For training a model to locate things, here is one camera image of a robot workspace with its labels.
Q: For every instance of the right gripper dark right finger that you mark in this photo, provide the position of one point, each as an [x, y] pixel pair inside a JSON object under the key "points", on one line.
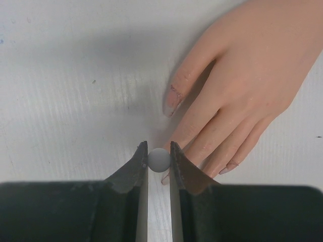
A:
{"points": [[204, 210]]}

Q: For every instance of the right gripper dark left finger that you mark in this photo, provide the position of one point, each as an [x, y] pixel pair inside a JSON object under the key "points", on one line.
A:
{"points": [[113, 209]]}

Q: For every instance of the mannequin hand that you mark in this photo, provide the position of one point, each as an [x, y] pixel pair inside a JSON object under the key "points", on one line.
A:
{"points": [[261, 53]]}

